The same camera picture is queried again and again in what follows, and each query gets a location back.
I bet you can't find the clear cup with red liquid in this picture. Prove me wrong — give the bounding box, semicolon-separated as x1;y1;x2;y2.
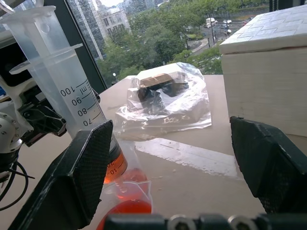
95;180;153;230
105;140;150;200

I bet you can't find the white wooden box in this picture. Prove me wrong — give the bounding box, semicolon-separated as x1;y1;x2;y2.
218;4;307;144

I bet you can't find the large clear plastic syringe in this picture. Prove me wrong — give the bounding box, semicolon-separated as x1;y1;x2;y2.
0;0;128;185

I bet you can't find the black and brown bagged object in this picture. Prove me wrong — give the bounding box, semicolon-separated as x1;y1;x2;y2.
137;73;190;115

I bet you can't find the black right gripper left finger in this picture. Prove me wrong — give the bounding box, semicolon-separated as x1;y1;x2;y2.
8;119;114;230

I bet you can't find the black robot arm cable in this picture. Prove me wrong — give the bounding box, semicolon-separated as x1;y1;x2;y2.
0;160;36;211

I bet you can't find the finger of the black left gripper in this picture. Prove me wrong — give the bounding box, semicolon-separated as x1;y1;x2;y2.
18;103;68;137
22;130;59;148

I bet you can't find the dark window frame post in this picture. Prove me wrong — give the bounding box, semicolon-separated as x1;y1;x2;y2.
44;0;108;94

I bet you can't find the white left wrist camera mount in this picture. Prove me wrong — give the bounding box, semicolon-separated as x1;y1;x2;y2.
0;31;37;137

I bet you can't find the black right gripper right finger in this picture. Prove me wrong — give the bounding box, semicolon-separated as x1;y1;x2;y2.
229;116;307;214

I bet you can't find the clear plastic bag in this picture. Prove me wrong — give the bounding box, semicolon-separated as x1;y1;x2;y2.
114;61;213;135

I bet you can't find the beaded blind cord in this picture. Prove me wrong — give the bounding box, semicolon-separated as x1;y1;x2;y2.
269;0;281;12

